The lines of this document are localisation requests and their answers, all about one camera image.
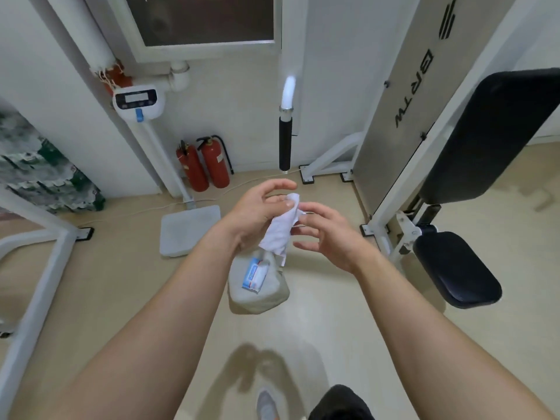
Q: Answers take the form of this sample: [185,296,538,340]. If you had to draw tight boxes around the white column weighing scale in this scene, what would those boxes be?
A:
[112,85,222,258]

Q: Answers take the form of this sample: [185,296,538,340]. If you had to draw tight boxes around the grey weight stack cover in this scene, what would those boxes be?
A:
[352,0,484,216]

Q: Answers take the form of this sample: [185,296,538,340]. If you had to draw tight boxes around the person's right hand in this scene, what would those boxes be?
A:
[290,201,382,276]

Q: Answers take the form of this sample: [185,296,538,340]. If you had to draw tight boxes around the black seat pad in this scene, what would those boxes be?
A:
[412,231,503,310]

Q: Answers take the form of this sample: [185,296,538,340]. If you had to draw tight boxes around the white pipe with red valve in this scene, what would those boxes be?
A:
[44,0,192,97]

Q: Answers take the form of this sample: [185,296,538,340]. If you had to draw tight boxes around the person's left forearm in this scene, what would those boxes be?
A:
[26,223,246,420]

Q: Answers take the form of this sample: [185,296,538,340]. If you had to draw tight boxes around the person's black shorts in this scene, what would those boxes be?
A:
[308,384,373,420]

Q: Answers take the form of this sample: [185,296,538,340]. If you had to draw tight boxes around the person's left hand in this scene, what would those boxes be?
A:
[220,178,298,255]

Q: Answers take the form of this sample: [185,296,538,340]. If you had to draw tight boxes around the white packet with blue label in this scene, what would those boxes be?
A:
[227,250,291,316]

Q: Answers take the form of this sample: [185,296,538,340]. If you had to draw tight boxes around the person's grey shoe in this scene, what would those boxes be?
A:
[255,388,281,420]

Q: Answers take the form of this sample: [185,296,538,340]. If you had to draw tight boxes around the pile of bottled water packs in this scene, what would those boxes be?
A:
[0,110,106,215]

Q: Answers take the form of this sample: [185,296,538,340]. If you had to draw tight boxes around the black back rest pad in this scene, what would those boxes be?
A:
[419,68,560,206]

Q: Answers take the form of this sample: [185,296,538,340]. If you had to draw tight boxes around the white metal equipment frame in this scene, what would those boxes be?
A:
[0,187,95,383]

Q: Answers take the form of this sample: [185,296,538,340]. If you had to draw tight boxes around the white cloth wipe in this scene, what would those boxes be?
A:
[258,192,305,267]

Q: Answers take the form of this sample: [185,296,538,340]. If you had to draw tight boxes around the red fire extinguisher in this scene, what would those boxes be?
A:
[176,140,210,193]
[196,135,235,190]

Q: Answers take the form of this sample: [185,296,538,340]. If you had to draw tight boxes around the person's right forearm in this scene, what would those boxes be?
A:
[353,253,558,420]

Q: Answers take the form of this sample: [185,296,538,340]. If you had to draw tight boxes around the white framed window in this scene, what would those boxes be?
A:
[104,0,282,64]

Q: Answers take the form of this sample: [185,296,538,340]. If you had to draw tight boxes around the black grip machine handle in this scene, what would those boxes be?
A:
[279,75,298,174]

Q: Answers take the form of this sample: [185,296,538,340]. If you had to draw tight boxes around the white gym machine frame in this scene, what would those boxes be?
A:
[299,0,560,268]

